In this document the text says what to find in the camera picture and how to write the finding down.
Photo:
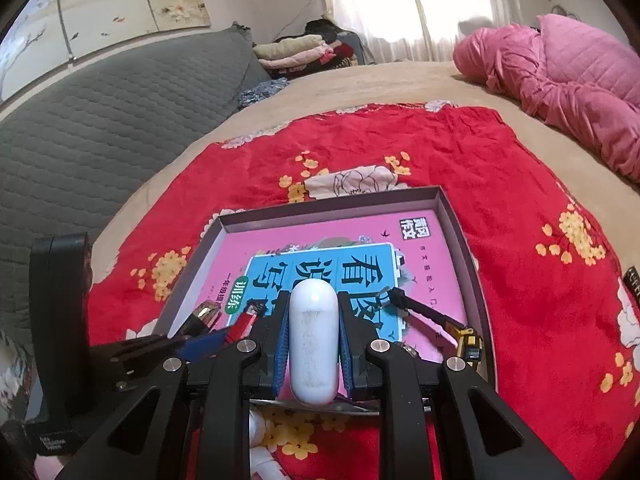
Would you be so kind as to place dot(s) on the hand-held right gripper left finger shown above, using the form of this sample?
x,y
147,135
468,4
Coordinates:
x,y
283,355

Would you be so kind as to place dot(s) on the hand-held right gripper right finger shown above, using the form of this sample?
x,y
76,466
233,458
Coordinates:
x,y
346,360

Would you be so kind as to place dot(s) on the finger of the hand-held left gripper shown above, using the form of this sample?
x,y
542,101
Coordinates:
x,y
202,344

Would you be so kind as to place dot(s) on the gold lighter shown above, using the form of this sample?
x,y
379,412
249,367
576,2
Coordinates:
x,y
206,312

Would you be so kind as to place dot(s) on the white capsule-shaped case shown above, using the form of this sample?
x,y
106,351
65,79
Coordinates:
x,y
314,340

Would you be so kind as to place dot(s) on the shallow grey cardboard box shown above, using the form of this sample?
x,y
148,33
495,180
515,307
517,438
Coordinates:
x,y
450,220

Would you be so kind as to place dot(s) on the pink and blue book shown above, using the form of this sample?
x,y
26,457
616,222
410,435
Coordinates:
x,y
350,225

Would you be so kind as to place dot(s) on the grey quilted cushion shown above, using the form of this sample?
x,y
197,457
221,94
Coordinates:
x,y
100,125

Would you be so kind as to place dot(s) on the red floral blanket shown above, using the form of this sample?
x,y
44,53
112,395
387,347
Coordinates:
x,y
525,185

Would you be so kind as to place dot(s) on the blue patterned cloth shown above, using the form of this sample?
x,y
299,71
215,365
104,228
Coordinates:
x,y
262,92

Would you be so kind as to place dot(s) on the beige bed sheet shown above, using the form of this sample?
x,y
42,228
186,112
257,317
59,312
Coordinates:
x,y
400,82

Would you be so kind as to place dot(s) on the pink folded garment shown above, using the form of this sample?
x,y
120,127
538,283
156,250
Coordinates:
x,y
305,57

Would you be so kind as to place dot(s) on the cream folded garment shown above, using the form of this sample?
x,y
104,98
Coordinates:
x,y
287,46

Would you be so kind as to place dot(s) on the black garment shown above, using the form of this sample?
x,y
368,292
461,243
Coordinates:
x,y
322,30

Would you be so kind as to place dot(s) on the pink quilted duvet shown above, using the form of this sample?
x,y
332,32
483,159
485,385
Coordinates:
x,y
565,70

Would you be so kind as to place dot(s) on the white curtain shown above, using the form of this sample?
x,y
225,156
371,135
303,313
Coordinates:
x,y
425,0

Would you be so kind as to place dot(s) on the floral painted wall panel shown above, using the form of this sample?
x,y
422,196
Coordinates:
x,y
110,5

